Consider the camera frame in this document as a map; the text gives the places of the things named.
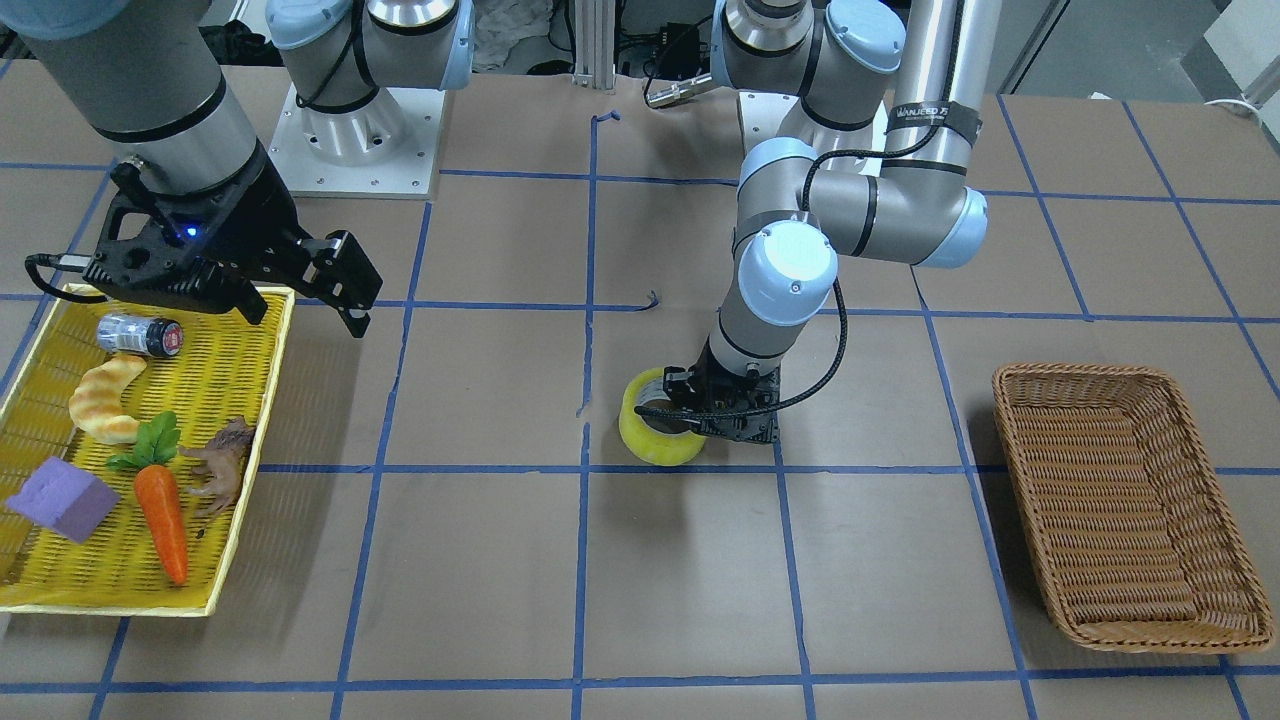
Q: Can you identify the aluminium frame post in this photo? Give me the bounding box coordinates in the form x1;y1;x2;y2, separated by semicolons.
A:
572;0;620;94

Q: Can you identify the toy carrot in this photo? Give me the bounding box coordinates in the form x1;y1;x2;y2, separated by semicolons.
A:
133;464;189;585

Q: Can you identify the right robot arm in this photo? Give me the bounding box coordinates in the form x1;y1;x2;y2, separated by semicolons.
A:
3;1;474;338

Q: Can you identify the brown toy animal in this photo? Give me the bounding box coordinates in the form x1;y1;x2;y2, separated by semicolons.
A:
178;415;256;518

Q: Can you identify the purple block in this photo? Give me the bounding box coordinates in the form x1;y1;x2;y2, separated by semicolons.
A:
4;457;122;544

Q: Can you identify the yellow packing tape roll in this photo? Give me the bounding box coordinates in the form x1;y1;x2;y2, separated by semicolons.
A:
618;366;707;468

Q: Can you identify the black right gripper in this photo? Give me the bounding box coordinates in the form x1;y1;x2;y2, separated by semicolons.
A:
82;145;383;340

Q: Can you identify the toy croissant bread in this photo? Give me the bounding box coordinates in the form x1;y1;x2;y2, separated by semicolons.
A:
67;354;147;445

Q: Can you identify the brown wicker basket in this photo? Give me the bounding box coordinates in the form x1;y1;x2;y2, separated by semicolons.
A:
992;363;1277;653

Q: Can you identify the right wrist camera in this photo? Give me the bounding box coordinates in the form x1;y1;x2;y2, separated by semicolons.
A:
82;204;214;304

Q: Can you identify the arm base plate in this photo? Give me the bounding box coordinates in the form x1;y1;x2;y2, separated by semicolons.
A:
268;88;449;201
737;91;797;155

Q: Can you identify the yellow plastic basket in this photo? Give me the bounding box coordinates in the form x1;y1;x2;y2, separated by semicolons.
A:
1;287;294;618

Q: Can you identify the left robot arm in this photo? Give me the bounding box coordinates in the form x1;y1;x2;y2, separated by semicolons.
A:
620;1;1001;466

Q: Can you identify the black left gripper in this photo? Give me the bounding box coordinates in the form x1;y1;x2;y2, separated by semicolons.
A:
660;345;782;445

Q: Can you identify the small dark spice jar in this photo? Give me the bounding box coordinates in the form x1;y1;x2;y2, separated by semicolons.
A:
95;313;186;359

